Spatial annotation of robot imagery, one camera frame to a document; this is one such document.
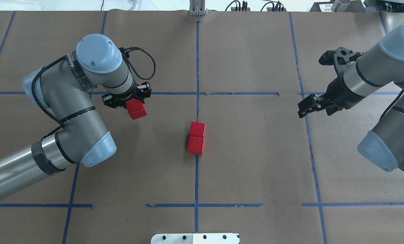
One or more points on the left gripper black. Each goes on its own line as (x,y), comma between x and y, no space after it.
(135,94)

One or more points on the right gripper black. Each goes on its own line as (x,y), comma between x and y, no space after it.
(337,93)

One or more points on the red block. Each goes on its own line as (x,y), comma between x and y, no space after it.
(197,129)
(196,145)
(136,108)

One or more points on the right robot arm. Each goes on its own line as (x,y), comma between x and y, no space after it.
(358,76)

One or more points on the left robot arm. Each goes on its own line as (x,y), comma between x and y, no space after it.
(61,90)

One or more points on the brown paper table cover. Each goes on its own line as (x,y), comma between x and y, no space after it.
(264,173)

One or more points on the aluminium frame post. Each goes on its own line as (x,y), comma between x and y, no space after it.
(197,7)

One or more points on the white camera mast pedestal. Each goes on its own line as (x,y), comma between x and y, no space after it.
(196,238)

